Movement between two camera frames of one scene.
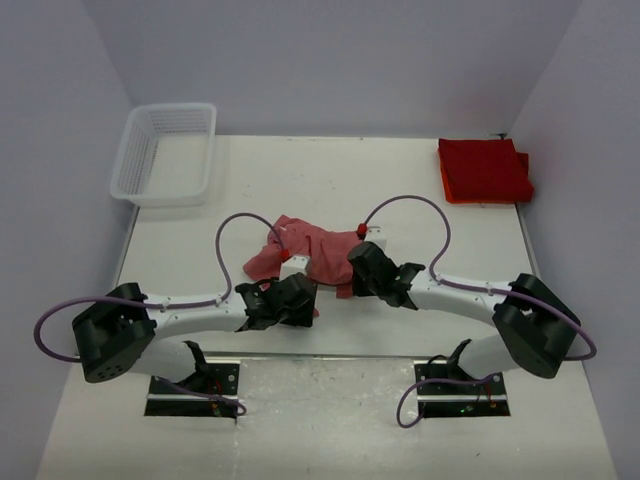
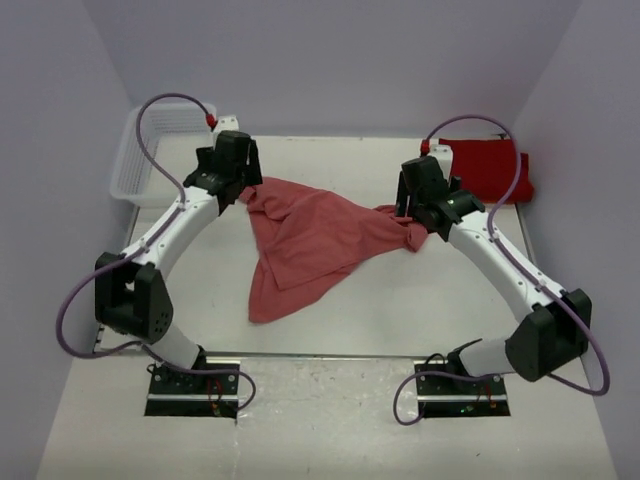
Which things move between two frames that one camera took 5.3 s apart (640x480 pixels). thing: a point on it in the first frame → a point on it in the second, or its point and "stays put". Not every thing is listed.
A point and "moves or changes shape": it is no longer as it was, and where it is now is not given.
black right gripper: x=358 y=289 → x=404 y=200
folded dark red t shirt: x=486 y=170 stays put
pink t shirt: x=327 y=250 moves or changes shape
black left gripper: x=303 y=314 → x=251 y=169
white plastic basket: x=166 y=155 stays put
